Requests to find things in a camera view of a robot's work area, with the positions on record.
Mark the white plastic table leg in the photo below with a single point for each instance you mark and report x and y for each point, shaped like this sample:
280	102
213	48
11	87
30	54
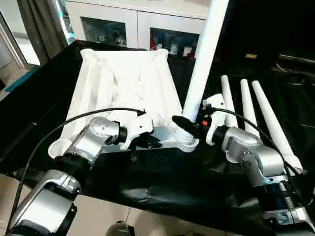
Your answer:
273	128
229	103
204	59
249	108

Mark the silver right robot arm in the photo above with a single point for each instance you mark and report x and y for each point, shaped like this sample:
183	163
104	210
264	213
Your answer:
261	162

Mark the black mat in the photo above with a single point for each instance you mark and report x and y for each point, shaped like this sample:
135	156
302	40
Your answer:
162	191

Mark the white plastic table top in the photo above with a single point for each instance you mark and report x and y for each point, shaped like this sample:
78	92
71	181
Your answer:
128	88

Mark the grey left robot foot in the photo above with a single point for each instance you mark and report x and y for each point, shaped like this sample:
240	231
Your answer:
119	229

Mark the small gold tag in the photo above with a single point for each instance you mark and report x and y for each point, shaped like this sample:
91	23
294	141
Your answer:
251	56

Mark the black metal bar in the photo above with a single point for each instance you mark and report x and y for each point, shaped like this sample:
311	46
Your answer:
298	60

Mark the white cabinet with glass doors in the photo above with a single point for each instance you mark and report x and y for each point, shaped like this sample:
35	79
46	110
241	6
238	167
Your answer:
142	17

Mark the teal floor mat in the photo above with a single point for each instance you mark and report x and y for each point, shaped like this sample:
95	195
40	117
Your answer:
19	79

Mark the grey curtain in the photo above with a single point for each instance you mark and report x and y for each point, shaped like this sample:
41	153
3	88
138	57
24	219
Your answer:
42	27

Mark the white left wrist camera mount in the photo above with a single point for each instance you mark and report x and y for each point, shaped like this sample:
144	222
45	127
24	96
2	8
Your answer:
138	125

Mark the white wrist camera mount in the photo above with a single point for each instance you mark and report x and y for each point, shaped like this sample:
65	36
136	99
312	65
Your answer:
216	105
138	125

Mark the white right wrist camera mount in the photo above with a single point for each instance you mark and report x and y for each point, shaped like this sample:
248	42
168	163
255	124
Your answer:
216	105

